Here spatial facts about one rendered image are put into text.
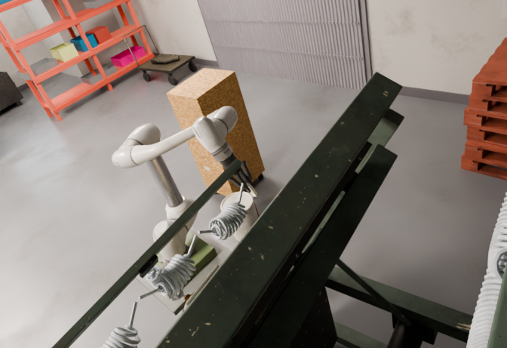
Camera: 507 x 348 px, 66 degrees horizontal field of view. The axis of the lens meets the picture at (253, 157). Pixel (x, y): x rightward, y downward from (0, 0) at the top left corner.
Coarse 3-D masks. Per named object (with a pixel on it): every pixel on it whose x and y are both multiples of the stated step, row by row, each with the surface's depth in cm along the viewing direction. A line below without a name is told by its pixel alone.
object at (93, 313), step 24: (240, 192) 104; (192, 216) 93; (240, 216) 101; (168, 240) 88; (192, 240) 93; (144, 264) 83; (168, 264) 89; (120, 288) 79; (168, 288) 86; (96, 312) 76; (72, 336) 73; (120, 336) 78
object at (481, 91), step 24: (504, 48) 325; (480, 72) 304; (504, 72) 296; (480, 96) 304; (504, 96) 294; (480, 120) 319; (504, 120) 323; (480, 144) 330; (504, 144) 319; (480, 168) 347
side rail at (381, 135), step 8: (392, 112) 131; (384, 120) 130; (392, 120) 129; (400, 120) 130; (376, 128) 133; (384, 128) 132; (392, 128) 130; (376, 136) 135; (384, 136) 134; (376, 144) 138; (384, 144) 136; (368, 152) 142; (360, 168) 149; (344, 192) 163; (336, 200) 168; (328, 216) 179; (320, 224) 186; (304, 248) 208
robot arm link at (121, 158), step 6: (126, 144) 201; (132, 144) 200; (138, 144) 202; (120, 150) 199; (126, 150) 196; (114, 156) 201; (120, 156) 197; (126, 156) 195; (114, 162) 202; (120, 162) 198; (126, 162) 196; (132, 162) 195
